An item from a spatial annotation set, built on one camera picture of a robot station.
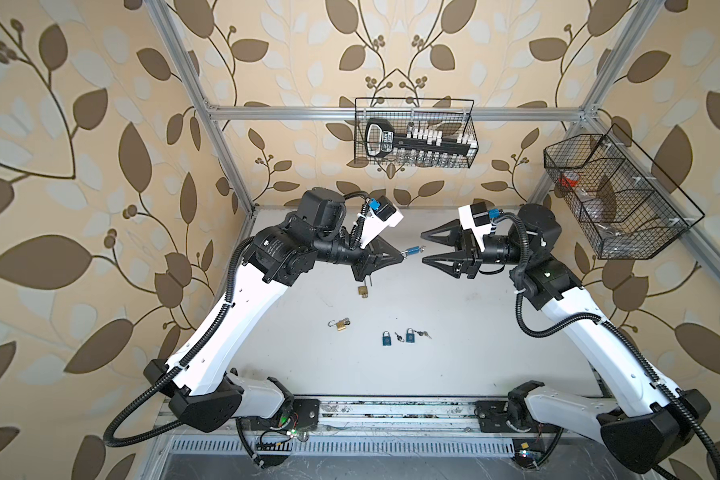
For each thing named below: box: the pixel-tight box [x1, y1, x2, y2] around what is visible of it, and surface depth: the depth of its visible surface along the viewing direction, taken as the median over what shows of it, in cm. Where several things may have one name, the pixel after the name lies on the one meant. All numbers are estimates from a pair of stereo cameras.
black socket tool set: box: [364, 118, 479, 165], surface depth 86 cm
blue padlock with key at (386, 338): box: [382, 330, 405, 346], surface depth 89 cm
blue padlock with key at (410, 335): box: [406, 328, 432, 343], surface depth 90 cm
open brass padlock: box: [358, 275, 373, 299], surface depth 99 cm
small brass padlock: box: [327, 317, 351, 332], surface depth 93 cm
